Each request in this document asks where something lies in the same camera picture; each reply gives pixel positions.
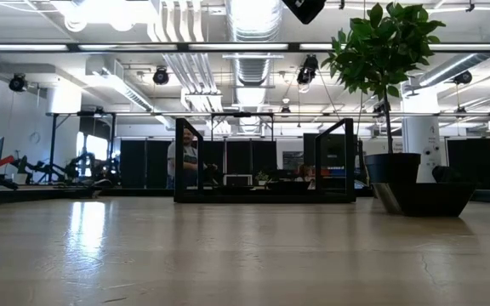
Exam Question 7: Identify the black glossy square mini plate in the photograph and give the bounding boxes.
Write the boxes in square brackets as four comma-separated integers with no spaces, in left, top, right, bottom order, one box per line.
[371,181,477,218]

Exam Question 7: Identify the white framed black box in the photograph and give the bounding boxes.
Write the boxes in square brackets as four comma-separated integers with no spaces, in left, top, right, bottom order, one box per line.
[222,173,254,187]

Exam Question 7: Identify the dark framed poster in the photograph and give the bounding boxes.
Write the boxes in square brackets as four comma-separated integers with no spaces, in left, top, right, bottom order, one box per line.
[282,150,305,171]

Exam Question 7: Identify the person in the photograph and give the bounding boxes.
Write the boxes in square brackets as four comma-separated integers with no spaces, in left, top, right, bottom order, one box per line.
[167,127,206,190]
[296,164,316,182]

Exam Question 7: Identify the black partition panel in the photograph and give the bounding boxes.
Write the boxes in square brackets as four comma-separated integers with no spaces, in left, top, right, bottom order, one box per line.
[119,139,278,190]
[303,133,359,190]
[447,138,490,191]

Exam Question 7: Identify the red and blue storage bins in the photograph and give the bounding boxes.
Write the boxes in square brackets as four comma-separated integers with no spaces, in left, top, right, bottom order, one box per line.
[319,167,348,179]

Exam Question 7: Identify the black overhead light bar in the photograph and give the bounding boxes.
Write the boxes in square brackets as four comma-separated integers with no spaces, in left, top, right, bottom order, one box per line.
[0,41,490,54]

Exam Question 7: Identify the green plant in black pot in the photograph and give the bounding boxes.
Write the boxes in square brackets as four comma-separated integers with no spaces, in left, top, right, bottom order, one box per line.
[320,2,447,184]

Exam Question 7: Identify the black background robot rig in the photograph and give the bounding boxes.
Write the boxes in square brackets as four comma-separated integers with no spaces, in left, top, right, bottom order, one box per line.
[0,146,121,190]

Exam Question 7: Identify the white round column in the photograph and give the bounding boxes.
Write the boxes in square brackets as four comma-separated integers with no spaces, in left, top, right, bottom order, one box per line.
[401,87,442,184]

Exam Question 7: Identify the office chair with black jacket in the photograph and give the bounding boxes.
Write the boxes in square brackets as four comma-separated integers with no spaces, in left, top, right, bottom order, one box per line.
[430,164,464,184]

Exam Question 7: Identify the black mesh tray with handles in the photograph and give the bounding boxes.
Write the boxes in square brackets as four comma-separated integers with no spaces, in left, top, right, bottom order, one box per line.
[173,117,357,204]

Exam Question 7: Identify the silver ventilation duct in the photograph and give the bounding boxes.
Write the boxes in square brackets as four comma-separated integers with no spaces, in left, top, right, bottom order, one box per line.
[223,0,285,136]

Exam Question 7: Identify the black background station frame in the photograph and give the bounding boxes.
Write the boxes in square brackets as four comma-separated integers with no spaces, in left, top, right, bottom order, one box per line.
[44,110,490,186]

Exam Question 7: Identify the black aluminium rig frame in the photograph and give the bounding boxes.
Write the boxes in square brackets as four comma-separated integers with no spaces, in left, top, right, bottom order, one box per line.
[0,185,490,207]

